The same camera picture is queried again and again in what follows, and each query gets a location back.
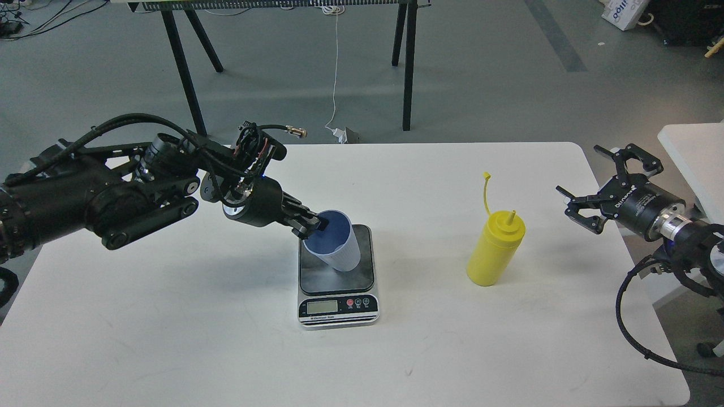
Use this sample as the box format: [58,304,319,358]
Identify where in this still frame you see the black floor cables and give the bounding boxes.
[0,0,108,41]

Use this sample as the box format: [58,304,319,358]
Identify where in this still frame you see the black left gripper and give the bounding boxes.
[222,177,329,240]

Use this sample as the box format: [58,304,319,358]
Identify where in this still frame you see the white cardboard box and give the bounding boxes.
[601,1,654,31]

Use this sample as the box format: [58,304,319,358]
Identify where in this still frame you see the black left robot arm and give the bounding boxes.
[1,113,329,262]

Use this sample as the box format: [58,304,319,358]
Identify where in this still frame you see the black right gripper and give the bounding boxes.
[555,144,686,238]

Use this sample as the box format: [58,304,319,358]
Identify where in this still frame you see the white power adapter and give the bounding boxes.
[333,127,361,144]

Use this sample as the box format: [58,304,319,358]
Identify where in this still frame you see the white hanging cable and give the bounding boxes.
[324,6,341,136]

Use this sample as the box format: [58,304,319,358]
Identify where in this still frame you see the black trestle table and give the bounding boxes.
[112,1,433,136]

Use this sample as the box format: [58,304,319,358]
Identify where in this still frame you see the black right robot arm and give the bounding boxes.
[557,144,722,377]

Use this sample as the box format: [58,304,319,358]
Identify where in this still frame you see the yellow squeeze bottle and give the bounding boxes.
[467,172,527,287]

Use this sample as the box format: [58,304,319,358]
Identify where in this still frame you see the blue plastic cup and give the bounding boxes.
[303,210,361,271]

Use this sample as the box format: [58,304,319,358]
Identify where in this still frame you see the digital kitchen scale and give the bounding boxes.
[297,224,381,330]

